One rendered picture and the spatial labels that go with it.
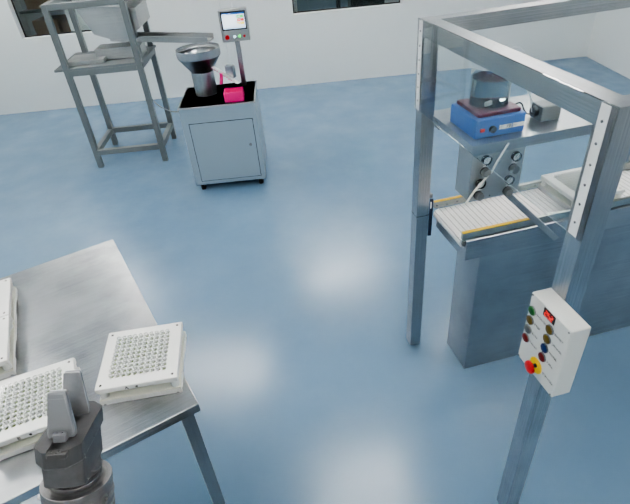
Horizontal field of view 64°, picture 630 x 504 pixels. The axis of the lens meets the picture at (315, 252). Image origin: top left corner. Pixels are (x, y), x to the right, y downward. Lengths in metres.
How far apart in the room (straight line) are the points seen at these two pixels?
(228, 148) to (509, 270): 2.72
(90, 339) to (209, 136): 2.75
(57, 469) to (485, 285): 2.06
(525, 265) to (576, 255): 1.08
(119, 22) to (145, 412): 3.98
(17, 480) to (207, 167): 3.30
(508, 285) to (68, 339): 1.89
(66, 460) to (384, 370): 2.23
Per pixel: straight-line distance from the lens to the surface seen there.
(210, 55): 4.38
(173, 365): 1.64
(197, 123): 4.37
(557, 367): 1.55
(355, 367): 2.80
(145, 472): 2.65
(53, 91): 7.67
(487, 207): 2.42
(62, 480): 0.75
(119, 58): 5.30
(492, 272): 2.44
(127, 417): 1.66
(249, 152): 4.43
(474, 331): 2.66
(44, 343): 2.03
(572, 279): 1.50
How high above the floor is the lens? 2.12
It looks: 36 degrees down
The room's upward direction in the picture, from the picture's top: 5 degrees counter-clockwise
